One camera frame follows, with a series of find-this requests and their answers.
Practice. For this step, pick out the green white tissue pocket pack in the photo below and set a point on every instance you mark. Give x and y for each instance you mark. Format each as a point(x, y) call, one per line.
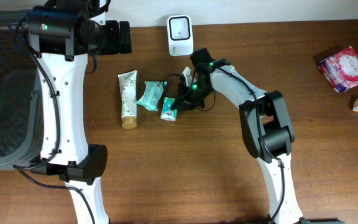
point(167, 113)

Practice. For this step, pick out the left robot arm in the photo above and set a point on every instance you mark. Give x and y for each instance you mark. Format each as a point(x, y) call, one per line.
point(60, 37)

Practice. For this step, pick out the mint green wipes packet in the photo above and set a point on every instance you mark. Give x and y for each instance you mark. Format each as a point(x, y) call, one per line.
point(152, 94)

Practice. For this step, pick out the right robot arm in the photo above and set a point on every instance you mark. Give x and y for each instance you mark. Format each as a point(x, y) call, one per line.
point(267, 131)

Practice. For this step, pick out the white barcode scanner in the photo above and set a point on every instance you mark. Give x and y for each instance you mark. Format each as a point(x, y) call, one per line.
point(180, 35)

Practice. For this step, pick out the red floral tissue pack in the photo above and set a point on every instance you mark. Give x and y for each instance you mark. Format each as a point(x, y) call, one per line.
point(341, 69)

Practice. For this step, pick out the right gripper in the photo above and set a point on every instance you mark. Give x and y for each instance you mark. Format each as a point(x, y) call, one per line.
point(184, 99)

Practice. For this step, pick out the grey plastic mesh basket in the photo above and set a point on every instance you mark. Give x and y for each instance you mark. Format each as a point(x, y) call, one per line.
point(21, 124)

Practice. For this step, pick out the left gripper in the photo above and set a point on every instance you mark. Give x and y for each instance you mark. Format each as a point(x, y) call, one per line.
point(116, 45)

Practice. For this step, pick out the white cream tube gold cap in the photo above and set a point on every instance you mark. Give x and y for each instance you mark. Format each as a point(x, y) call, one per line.
point(128, 91)

